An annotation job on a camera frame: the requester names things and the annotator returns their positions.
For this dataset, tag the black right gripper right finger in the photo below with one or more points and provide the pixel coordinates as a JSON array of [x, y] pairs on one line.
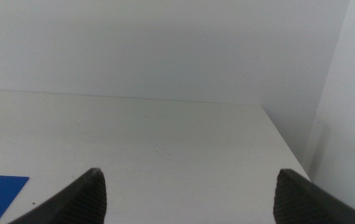
[[295, 202]]

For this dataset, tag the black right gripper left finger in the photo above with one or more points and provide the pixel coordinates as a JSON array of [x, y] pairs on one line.
[[81, 202]]

